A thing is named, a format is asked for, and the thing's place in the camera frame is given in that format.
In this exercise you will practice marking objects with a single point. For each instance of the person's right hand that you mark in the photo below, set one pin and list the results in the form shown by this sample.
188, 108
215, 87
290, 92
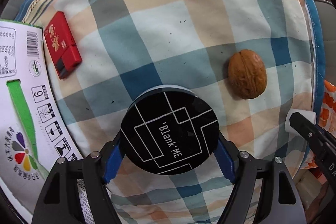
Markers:
325, 197

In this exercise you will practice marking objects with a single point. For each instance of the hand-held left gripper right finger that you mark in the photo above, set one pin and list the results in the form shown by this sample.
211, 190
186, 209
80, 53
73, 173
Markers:
223, 159

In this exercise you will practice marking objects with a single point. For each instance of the small red box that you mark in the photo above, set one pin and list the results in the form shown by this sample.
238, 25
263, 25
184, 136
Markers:
60, 43

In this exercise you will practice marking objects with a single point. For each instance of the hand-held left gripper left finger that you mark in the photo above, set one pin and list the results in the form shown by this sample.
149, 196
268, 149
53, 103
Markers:
113, 161

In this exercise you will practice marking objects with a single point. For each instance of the black round case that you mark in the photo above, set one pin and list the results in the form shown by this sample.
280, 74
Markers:
168, 129

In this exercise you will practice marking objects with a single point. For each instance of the brown walnut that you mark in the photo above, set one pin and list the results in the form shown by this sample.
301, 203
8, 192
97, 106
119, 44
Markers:
246, 74

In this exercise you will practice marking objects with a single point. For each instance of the small white bottle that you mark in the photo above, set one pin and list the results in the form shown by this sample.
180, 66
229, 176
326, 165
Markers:
308, 116

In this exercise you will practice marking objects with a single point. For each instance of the grey chair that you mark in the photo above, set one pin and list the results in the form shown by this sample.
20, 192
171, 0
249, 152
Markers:
328, 29

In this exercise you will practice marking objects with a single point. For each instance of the cardboard box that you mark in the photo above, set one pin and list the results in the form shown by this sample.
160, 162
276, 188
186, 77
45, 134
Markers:
23, 121

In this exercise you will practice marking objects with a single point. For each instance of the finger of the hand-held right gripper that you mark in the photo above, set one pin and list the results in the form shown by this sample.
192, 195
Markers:
302, 125
321, 130

